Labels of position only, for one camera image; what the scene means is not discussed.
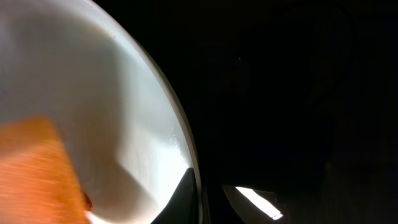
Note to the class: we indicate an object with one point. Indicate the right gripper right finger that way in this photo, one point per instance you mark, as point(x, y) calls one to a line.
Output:
point(205, 206)

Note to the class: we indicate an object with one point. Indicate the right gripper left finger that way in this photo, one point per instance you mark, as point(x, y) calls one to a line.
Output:
point(182, 207)

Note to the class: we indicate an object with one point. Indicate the green yellow sponge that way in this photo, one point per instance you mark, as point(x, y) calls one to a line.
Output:
point(38, 183)

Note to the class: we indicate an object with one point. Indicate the pale green plate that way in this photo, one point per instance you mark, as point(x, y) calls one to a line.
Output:
point(116, 113)

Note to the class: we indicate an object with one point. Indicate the round black tray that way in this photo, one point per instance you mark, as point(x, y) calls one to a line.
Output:
point(297, 98)

